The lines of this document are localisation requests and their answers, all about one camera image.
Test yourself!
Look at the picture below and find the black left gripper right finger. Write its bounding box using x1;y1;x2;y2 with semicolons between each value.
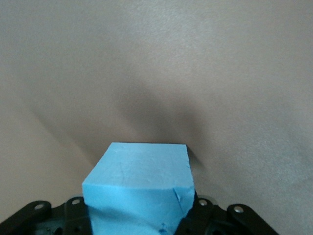
176;195;278;235

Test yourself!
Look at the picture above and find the light blue foam block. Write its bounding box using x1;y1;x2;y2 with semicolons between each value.
82;141;196;235

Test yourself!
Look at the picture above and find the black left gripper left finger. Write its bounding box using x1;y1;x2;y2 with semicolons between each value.
0;196;95;235

